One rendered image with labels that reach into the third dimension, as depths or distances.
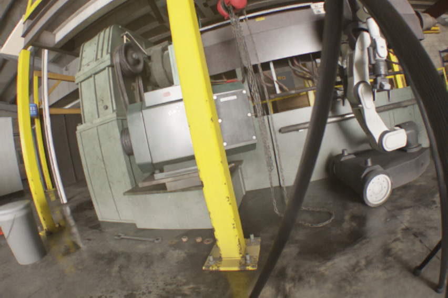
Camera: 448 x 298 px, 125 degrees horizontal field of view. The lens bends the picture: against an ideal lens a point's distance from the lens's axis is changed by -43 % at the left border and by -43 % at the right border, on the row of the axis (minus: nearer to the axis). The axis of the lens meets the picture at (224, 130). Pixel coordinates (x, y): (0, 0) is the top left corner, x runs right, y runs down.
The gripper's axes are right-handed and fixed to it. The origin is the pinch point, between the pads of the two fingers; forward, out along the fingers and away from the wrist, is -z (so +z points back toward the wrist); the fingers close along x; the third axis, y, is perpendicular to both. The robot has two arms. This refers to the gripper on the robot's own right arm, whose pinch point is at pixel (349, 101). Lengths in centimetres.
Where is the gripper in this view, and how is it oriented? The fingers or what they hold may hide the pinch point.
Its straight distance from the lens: 159.0
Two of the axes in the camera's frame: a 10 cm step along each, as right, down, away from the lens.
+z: -0.1, -10.0, -0.5
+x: -9.9, 0.0, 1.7
